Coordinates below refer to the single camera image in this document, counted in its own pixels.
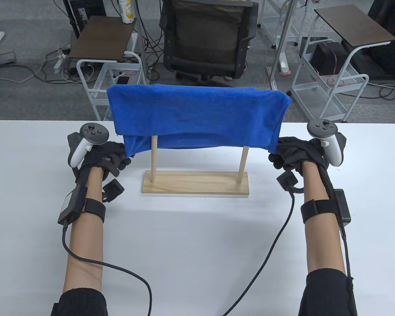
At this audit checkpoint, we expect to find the person's left hand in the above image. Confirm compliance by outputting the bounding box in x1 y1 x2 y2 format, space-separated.
73 141 133 181

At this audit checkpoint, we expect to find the person's right hand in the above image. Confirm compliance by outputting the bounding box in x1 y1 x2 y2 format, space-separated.
268 137 328 171

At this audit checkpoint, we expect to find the wooden desktop rack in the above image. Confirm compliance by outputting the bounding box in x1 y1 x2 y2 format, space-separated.
142 137 250 198

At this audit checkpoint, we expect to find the blue square towel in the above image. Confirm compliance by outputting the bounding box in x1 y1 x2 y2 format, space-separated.
107 84 292 158

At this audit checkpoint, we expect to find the person's left forearm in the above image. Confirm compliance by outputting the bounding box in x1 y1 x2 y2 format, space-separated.
51 166 107 316

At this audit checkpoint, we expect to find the person's right forearm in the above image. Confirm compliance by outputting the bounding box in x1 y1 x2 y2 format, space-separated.
298 163 357 316

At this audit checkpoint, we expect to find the black forearm sensor box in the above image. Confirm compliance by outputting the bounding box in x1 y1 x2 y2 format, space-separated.
334 189 352 226
58 184 88 226

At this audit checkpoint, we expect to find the white desktop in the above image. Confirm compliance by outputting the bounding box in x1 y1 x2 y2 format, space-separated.
0 120 395 316

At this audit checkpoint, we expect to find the grey handheld controller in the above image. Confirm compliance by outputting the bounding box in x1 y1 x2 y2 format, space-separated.
68 122 110 168
307 118 347 167

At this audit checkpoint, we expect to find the white rolling cart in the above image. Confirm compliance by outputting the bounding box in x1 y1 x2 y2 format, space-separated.
76 51 148 121
291 39 370 123

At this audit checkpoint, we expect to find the white metal stand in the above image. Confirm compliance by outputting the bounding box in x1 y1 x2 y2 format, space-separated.
267 0 295 91

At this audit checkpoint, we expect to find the black office chair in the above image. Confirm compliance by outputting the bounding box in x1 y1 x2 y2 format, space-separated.
160 0 259 88

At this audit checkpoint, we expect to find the grey floor pedal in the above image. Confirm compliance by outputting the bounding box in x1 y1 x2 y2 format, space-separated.
0 52 16 68

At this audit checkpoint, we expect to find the black computer tower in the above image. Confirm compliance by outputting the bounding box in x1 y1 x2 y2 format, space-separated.
63 0 106 38

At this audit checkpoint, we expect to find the white bottle yellow print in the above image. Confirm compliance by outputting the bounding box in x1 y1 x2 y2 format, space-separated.
118 0 134 24

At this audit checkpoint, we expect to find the large black bag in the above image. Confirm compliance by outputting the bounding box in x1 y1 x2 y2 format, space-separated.
367 0 395 79

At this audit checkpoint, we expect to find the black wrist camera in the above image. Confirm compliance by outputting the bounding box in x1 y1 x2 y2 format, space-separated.
276 170 300 193
102 179 125 203

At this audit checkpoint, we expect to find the black arm strap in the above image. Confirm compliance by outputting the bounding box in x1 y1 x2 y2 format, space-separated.
301 199 339 224
84 198 106 222

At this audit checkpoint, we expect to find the white power strip red switch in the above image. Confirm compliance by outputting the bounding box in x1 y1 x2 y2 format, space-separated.
279 54 291 77

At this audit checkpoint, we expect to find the black cable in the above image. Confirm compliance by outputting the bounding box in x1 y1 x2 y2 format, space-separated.
62 222 152 316
339 225 355 280
221 191 297 316

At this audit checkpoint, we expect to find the white floor cable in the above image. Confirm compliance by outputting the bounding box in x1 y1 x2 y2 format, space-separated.
0 61 48 83

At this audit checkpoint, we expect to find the white wire cart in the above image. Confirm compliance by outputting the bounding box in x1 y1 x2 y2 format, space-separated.
258 0 313 48

